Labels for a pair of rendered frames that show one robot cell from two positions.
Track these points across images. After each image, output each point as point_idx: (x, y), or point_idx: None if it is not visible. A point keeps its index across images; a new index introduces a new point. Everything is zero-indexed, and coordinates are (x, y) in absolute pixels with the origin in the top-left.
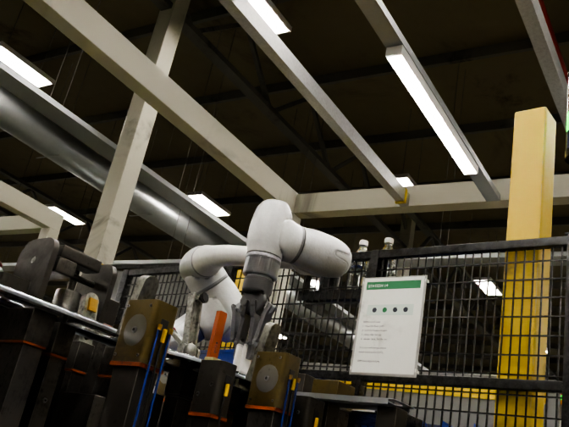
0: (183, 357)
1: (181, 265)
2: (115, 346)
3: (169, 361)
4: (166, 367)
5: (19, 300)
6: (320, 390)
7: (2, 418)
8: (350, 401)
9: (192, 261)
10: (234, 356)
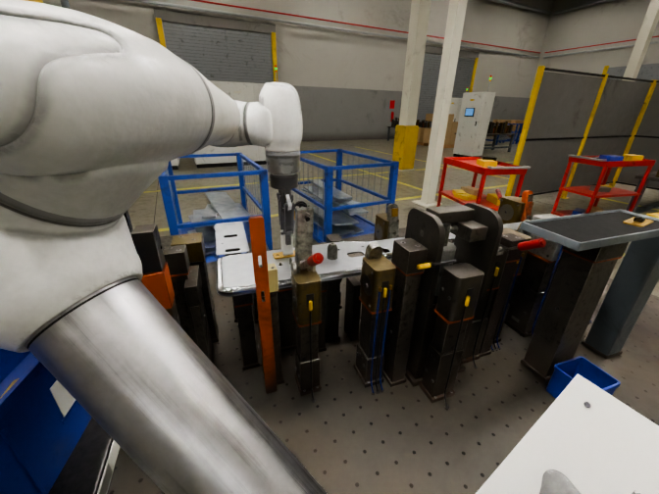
0: (345, 248)
1: (164, 124)
2: (389, 258)
3: (343, 261)
4: (332, 275)
5: (451, 238)
6: (203, 247)
7: None
8: (226, 237)
9: (215, 126)
10: (292, 241)
